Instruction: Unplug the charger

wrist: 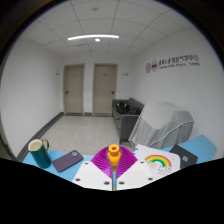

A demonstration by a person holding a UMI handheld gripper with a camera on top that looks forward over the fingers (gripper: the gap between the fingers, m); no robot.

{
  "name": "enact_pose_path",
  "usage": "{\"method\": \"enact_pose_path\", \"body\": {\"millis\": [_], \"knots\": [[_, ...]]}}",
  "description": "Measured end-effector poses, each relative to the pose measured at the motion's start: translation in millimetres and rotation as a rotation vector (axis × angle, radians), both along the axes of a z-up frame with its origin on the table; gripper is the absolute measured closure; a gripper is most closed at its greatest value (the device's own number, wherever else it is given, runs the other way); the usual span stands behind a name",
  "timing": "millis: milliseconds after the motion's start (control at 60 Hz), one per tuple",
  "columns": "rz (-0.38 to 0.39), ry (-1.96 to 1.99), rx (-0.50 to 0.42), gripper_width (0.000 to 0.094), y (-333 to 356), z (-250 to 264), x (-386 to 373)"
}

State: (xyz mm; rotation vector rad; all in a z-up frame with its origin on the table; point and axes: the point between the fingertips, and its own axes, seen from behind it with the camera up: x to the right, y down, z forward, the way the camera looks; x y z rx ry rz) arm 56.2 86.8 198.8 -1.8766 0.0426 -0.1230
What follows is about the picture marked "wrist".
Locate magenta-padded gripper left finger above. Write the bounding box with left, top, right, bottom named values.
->
left=71, top=146, right=114, bottom=192

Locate black bag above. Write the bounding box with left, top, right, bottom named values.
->
left=115, top=101, right=128, bottom=113

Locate grey sofa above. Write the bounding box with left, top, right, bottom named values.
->
left=111, top=97, right=146, bottom=145

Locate white cloth-covered furniture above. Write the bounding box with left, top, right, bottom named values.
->
left=128, top=101, right=195, bottom=150

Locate purple smartphone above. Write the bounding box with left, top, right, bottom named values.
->
left=52, top=149, right=84, bottom=173

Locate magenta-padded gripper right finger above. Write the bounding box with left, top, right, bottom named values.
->
left=115, top=146, right=155, bottom=192

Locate dark green mug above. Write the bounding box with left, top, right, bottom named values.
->
left=27, top=138, right=52, bottom=169

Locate beige door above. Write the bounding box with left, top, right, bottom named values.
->
left=92, top=63, right=118, bottom=116
left=62, top=64, right=85, bottom=115

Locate wall lettering sign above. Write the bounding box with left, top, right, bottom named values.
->
left=144, top=55, right=202, bottom=74

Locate long ceiling light strip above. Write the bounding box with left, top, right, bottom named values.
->
left=67, top=33, right=120, bottom=42

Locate white rainbow-print mouse pad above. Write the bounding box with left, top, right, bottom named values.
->
left=132, top=143, right=181, bottom=177

